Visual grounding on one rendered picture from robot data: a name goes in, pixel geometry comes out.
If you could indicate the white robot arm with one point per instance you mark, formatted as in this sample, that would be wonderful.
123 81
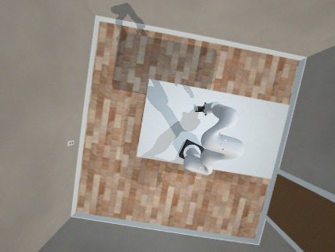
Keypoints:
217 146

